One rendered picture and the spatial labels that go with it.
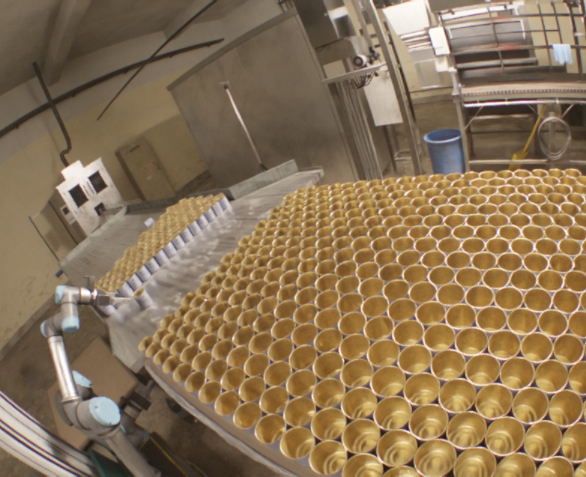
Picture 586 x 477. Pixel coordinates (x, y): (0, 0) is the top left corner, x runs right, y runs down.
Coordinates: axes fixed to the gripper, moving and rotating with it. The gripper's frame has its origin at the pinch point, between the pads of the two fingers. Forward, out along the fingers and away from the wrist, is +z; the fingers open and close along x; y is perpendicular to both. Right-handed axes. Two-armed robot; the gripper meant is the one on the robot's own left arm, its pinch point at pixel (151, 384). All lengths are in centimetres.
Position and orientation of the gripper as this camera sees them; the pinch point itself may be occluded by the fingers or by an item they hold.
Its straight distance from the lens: 160.2
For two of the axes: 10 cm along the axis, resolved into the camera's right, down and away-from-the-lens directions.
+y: 3.9, 7.9, 4.7
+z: 4.0, -6.0, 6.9
